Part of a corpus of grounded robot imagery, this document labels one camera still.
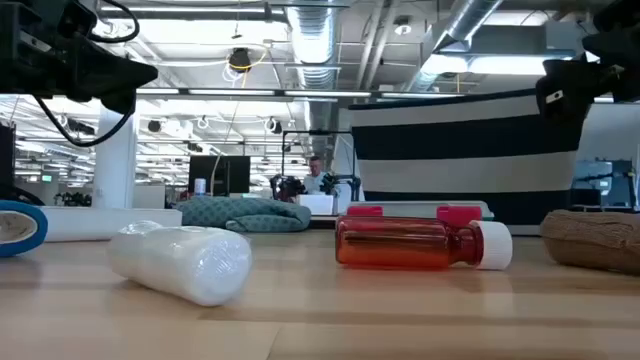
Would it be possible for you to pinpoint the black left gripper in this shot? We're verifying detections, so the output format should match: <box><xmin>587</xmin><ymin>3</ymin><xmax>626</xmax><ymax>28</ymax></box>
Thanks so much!
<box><xmin>0</xmin><ymin>0</ymin><xmax>159</xmax><ymax>116</ymax></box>

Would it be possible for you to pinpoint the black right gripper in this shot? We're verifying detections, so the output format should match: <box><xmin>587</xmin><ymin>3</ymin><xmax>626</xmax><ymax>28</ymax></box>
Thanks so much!
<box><xmin>535</xmin><ymin>0</ymin><xmax>640</xmax><ymax>124</ymax></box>

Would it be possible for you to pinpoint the blue white pill organizer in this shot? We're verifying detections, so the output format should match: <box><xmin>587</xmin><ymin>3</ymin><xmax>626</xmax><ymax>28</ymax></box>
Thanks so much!
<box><xmin>39</xmin><ymin>206</ymin><xmax>184</xmax><ymax>243</ymax></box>

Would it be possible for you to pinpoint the blue tape roll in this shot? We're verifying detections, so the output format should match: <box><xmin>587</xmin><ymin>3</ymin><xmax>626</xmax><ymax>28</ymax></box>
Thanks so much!
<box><xmin>0</xmin><ymin>199</ymin><xmax>50</xmax><ymax>259</ymax></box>

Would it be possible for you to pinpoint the navy white striped fabric basket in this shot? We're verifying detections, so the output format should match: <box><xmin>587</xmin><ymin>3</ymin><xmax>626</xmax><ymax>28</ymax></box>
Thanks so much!
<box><xmin>348</xmin><ymin>88</ymin><xmax>585</xmax><ymax>236</ymax></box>

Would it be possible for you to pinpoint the tan elastic bandage roll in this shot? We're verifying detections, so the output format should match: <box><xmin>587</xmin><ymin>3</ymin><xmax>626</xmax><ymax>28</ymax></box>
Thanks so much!
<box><xmin>539</xmin><ymin>209</ymin><xmax>640</xmax><ymax>276</ymax></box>

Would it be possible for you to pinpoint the white plastic-wrapped gauze roll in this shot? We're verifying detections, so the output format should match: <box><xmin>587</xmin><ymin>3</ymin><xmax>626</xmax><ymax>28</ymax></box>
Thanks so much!
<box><xmin>107</xmin><ymin>219</ymin><xmax>254</xmax><ymax>308</ymax></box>

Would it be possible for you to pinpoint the green first aid kit box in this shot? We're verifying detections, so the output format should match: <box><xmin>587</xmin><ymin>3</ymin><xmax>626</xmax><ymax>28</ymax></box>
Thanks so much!
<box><xmin>344</xmin><ymin>200</ymin><xmax>496</xmax><ymax>224</ymax></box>

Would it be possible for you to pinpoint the pink tape roll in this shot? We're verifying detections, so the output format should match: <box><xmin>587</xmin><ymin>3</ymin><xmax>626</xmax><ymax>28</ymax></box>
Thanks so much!
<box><xmin>334</xmin><ymin>214</ymin><xmax>514</xmax><ymax>272</ymax></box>

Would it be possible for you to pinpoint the white structural column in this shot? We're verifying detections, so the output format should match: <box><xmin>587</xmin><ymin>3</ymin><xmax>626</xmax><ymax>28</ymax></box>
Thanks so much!
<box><xmin>92</xmin><ymin>102</ymin><xmax>140</xmax><ymax>210</ymax></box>

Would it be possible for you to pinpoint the background robot workstation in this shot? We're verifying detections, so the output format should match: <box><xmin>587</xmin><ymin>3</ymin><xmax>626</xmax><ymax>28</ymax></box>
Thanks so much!
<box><xmin>572</xmin><ymin>158</ymin><xmax>640</xmax><ymax>211</ymax></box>

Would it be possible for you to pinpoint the long linear light fixture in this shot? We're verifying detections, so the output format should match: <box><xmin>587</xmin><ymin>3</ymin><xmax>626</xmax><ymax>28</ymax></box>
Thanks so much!
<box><xmin>135</xmin><ymin>87</ymin><xmax>469</xmax><ymax>100</ymax></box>

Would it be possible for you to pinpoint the white low partition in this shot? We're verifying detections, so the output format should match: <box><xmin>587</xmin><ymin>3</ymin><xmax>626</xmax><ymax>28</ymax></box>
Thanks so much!
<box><xmin>132</xmin><ymin>184</ymin><xmax>166</xmax><ymax>210</ymax></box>

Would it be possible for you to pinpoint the black hanging dome device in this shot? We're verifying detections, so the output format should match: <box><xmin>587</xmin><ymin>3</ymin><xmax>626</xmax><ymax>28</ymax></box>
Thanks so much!
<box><xmin>228</xmin><ymin>47</ymin><xmax>253</xmax><ymax>75</ymax></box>

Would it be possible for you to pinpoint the black computer monitor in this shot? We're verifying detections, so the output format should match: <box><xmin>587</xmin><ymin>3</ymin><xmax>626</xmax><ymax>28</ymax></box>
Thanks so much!
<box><xmin>188</xmin><ymin>155</ymin><xmax>251</xmax><ymax>197</ymax></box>

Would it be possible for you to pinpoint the teal patterned cloth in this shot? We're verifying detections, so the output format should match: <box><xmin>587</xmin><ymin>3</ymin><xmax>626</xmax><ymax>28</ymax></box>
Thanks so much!
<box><xmin>174</xmin><ymin>195</ymin><xmax>313</xmax><ymax>234</ymax></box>

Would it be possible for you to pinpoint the person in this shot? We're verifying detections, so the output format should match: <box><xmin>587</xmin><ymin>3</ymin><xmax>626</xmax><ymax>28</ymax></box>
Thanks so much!
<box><xmin>302</xmin><ymin>155</ymin><xmax>329</xmax><ymax>195</ymax></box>

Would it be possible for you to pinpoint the white box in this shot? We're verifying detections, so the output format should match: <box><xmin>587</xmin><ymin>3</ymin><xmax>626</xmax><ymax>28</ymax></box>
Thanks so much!
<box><xmin>298</xmin><ymin>193</ymin><xmax>335</xmax><ymax>216</ymax></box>

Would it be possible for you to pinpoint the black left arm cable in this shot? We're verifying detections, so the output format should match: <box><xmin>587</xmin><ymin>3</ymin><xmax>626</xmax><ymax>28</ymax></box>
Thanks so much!
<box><xmin>33</xmin><ymin>0</ymin><xmax>142</xmax><ymax>149</ymax></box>

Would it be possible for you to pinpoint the silver smooth air duct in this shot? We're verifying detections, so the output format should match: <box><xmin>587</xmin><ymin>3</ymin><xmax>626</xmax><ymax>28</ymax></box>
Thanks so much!
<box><xmin>402</xmin><ymin>0</ymin><xmax>504</xmax><ymax>92</ymax></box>

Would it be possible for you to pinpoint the thin black metal frame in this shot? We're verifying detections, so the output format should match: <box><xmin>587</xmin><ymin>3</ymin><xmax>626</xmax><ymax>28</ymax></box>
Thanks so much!
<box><xmin>281</xmin><ymin>128</ymin><xmax>357</xmax><ymax>201</ymax></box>

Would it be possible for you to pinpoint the silver ribbed air duct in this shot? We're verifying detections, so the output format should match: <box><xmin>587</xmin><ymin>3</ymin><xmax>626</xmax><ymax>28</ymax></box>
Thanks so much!
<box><xmin>285</xmin><ymin>0</ymin><xmax>342</xmax><ymax>91</ymax></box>

